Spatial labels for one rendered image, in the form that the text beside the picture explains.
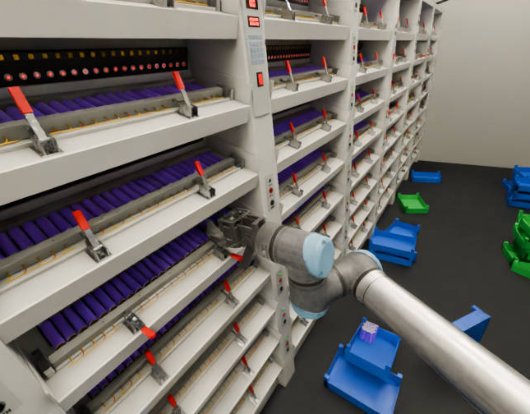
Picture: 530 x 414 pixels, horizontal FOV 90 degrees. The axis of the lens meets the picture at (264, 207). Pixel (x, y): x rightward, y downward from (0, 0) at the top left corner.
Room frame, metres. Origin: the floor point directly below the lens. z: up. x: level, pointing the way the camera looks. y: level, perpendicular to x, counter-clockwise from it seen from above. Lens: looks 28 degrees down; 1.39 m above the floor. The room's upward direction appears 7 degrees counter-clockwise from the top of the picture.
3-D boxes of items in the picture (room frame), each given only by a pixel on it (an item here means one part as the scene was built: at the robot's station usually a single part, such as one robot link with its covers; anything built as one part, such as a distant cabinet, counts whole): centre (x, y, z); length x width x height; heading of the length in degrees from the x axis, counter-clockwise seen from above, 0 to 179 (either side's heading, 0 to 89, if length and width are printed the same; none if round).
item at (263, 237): (0.52, 0.00, 1.02); 0.10 x 0.05 x 0.09; 141
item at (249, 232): (0.58, 0.06, 1.03); 0.12 x 0.08 x 0.09; 51
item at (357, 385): (0.70, -0.36, 0.04); 0.30 x 0.20 x 0.08; 51
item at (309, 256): (0.47, -0.07, 1.02); 0.12 x 0.09 x 0.10; 51
